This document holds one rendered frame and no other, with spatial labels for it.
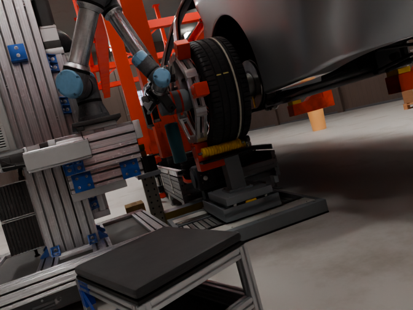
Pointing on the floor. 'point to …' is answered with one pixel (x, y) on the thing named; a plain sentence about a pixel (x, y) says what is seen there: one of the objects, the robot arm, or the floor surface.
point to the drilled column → (153, 197)
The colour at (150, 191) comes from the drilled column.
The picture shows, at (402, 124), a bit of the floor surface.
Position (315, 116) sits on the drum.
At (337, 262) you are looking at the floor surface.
